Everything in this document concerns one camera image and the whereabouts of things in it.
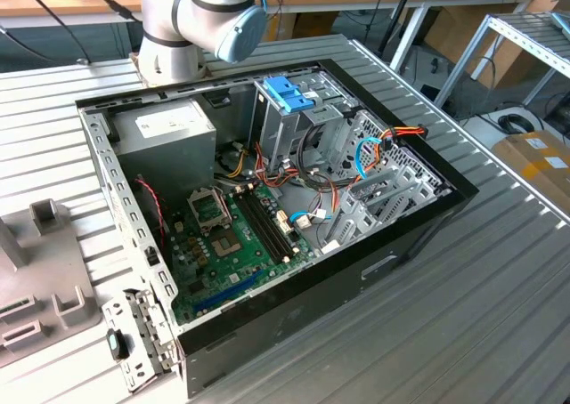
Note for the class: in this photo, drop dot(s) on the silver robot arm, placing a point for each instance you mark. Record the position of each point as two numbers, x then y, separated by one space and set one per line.
178 21

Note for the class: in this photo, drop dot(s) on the grey metal disk bay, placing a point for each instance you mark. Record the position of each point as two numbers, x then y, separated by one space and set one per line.
356 219

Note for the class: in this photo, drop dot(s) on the black RAM slot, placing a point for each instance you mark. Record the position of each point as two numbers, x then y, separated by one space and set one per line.
274 222
269 224
263 226
258 228

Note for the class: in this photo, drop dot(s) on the grey metal drive cage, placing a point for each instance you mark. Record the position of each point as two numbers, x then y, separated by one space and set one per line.
276 132

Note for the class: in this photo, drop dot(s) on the white paper label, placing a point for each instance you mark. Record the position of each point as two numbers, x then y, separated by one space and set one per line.
329 247

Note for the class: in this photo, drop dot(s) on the CPU socket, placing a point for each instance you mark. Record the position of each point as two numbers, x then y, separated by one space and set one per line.
226 245

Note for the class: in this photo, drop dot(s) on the blue plastic drive latch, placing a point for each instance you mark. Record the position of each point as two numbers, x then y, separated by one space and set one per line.
282 90

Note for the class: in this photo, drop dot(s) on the black open PC case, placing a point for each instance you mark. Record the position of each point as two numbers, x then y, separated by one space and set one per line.
311 297

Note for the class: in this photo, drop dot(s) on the blue expansion slot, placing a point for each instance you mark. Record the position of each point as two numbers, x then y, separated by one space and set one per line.
227 291

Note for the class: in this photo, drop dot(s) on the green motherboard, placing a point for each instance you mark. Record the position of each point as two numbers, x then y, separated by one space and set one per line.
209 279

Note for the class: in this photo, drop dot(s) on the grey power supply unit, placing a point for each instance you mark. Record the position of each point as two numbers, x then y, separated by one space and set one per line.
169 159

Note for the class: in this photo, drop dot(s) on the black case fan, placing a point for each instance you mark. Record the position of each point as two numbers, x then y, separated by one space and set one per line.
146 217

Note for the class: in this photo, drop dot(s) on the small black case clip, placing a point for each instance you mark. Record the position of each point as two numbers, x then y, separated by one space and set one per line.
152 256

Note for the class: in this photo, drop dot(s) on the small brown cardboard box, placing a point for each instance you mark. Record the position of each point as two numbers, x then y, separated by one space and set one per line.
314 23

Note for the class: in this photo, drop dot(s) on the black tripod pole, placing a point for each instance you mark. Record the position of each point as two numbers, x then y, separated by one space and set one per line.
399 12

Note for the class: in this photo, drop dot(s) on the black latch blue button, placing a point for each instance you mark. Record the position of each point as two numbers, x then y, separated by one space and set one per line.
116 345

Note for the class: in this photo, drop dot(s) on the large brown cardboard box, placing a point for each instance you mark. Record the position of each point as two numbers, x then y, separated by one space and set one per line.
463 34

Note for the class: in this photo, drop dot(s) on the cardboard box white labels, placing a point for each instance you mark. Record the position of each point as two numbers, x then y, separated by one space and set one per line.
525 168

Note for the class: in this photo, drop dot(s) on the grey parts rack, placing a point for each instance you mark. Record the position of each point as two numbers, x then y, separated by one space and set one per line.
49 261

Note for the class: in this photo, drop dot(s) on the aluminium roller rack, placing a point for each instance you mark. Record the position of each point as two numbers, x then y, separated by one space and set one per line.
534 32

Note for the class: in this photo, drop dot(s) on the metal slot retainer bracket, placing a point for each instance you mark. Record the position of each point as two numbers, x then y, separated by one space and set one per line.
129 370

